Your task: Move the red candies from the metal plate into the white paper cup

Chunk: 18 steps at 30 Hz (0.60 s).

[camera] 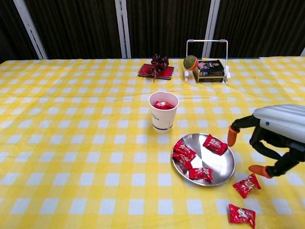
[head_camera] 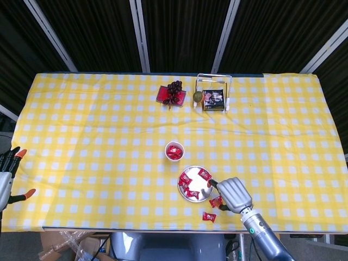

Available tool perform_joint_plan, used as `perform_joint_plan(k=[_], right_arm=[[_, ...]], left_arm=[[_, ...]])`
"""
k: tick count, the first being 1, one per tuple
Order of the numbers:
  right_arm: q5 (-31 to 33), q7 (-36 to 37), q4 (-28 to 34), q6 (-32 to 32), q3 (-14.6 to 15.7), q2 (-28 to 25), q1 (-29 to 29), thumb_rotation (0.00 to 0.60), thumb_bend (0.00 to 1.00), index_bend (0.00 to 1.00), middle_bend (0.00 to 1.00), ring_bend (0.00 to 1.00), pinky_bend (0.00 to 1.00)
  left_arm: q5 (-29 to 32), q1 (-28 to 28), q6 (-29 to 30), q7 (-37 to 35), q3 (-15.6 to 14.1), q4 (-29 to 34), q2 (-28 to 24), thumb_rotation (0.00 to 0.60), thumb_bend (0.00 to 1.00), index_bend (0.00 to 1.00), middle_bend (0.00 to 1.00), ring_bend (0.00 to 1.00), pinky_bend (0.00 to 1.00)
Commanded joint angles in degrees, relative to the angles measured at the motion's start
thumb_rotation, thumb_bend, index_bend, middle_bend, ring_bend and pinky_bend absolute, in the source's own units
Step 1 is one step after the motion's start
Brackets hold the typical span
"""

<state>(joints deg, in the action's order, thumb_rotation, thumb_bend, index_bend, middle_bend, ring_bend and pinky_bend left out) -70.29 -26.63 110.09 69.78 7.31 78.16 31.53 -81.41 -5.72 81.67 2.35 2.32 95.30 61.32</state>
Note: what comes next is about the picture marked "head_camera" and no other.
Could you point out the red candy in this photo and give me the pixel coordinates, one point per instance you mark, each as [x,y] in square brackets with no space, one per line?
[184,186]
[170,149]
[208,216]
[176,153]
[216,201]
[204,174]
[193,193]
[185,178]

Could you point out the brown cardboard box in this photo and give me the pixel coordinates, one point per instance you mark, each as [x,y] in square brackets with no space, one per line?
[87,243]

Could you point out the yellow white checkered tablecloth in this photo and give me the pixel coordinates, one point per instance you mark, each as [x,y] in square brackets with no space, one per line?
[108,163]

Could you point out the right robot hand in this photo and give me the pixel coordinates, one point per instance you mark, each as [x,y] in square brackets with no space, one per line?
[233,193]

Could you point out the dark red grape bunch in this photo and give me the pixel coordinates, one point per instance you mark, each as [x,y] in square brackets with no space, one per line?
[174,87]

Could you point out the black tin box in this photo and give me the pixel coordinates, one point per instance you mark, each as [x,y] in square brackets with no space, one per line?
[213,100]

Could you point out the green orange ball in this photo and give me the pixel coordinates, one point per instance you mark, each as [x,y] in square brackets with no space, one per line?
[198,96]

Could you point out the round steel plate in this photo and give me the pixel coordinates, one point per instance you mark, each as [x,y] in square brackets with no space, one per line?
[199,190]

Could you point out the red rectangular tray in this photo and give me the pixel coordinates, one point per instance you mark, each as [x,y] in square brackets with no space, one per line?
[161,93]

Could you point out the white frame post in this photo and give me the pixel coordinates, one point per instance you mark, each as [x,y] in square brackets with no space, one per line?
[140,35]
[225,35]
[326,51]
[50,35]
[8,112]

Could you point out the silver table leg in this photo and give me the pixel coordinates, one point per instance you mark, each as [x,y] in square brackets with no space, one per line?
[242,250]

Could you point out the white paper cup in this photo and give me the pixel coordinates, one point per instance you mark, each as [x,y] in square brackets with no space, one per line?
[174,160]

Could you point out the grey robot torso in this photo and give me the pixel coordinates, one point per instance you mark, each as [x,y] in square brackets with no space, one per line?
[168,247]

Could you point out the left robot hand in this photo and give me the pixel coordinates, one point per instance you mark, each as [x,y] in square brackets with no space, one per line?
[5,185]

